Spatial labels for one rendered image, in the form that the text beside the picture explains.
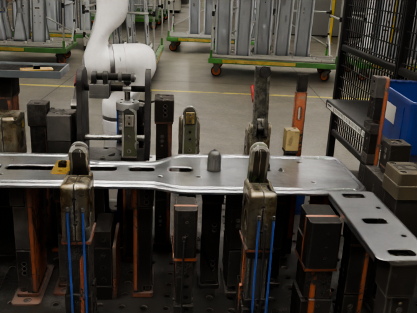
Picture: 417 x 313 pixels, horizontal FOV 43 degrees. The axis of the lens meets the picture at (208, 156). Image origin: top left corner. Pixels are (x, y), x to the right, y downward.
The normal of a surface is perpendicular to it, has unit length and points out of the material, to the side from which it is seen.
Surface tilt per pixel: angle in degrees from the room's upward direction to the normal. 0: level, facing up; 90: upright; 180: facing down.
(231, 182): 0
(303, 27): 86
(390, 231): 0
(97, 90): 90
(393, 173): 88
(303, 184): 0
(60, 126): 90
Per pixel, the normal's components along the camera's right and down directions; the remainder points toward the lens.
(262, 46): -0.08, 0.25
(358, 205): 0.04, -0.95
